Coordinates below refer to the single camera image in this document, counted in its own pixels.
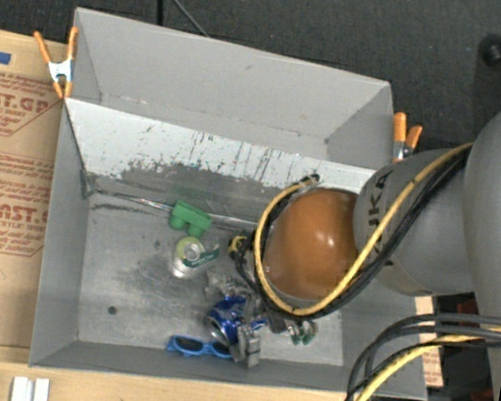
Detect grey metal bin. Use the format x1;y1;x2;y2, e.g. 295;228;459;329
15;7;482;401

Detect green toy building block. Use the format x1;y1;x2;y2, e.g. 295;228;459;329
167;199;215;241

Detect crumpled clear plastic piece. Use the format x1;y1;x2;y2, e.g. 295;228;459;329
201;270;245;304

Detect clear tape dispenser, green label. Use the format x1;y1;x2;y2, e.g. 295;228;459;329
165;232;222;285

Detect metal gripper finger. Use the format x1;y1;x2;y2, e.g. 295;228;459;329
230;323;267;372

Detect blue sunglasses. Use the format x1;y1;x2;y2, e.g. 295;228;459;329
164;332;236;365

